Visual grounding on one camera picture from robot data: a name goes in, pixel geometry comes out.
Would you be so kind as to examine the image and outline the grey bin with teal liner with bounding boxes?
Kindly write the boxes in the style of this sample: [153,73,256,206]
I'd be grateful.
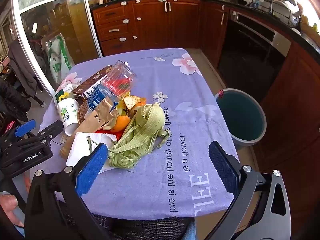
[215,88,267,147]

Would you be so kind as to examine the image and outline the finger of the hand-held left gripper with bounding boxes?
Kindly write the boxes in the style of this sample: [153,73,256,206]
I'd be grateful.
[17,120,64,147]
[14,119,37,138]

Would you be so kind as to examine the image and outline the purple floral tablecloth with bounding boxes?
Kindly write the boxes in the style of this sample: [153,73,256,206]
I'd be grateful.
[37,48,240,220]

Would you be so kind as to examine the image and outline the brown paper bag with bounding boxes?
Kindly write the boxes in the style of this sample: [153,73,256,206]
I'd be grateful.
[59,97,120,159]

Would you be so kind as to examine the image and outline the green white plastic bag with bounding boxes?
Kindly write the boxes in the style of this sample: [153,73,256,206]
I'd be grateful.
[46,35,75,84]

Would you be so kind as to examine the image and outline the yellow green sunflower packet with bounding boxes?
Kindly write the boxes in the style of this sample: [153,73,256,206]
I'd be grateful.
[54,84,75,104]

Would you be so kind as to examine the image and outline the white paper cup green print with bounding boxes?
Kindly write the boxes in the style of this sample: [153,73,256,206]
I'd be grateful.
[56,98,80,136]

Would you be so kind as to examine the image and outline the person's left hand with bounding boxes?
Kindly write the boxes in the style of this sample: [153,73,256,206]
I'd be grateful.
[0,194,25,230]

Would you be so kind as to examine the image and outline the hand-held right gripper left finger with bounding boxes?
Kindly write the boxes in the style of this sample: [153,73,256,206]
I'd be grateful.
[24,142,110,240]

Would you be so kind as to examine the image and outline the orange peel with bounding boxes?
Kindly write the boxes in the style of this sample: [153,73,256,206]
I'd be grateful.
[104,114,132,133]
[124,95,147,117]

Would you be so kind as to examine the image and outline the red plastic bag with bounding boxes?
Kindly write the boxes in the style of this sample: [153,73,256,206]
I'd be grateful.
[95,129,123,140]

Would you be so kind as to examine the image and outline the plastic bottle with blue label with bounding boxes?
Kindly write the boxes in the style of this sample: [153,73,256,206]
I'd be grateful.
[86,84,120,113]

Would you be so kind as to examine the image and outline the wire dish rack with dishes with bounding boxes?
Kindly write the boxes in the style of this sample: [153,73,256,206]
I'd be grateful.
[247,0,300,28]

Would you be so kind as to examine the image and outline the clear plastic jar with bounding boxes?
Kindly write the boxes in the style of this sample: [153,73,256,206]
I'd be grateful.
[100,60,137,98]

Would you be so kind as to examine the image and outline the dark hanging coat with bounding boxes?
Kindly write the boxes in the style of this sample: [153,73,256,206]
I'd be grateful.
[7,39,44,98]

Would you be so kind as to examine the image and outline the white paper napkin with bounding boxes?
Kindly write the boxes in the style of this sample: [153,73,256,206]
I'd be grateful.
[66,131,118,174]

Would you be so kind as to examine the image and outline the brown woven basket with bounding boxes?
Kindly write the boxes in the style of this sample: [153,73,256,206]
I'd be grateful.
[78,101,92,125]

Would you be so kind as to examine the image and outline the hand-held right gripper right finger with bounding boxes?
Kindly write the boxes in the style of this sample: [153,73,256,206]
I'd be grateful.
[208,141,292,240]

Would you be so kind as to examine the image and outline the glass sliding door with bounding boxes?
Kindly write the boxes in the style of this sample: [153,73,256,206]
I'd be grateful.
[11,0,103,98]

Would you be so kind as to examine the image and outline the wooden side cabinet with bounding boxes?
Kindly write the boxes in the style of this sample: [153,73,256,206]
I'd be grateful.
[257,42,320,205]

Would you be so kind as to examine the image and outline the black padded jacket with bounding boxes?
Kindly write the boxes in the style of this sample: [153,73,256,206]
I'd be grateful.
[0,77,32,123]

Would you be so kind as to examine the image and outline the brown snack box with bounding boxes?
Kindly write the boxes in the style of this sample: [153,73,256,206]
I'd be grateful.
[72,65,114,98]

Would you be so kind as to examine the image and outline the green corn husks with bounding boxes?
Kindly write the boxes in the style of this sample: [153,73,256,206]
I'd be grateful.
[107,104,170,169]

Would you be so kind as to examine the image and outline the black built-in oven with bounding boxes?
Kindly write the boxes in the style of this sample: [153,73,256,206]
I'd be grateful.
[217,11,292,100]

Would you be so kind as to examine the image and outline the wooden kitchen drawer cabinet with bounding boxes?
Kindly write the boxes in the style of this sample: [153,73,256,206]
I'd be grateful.
[91,0,230,68]

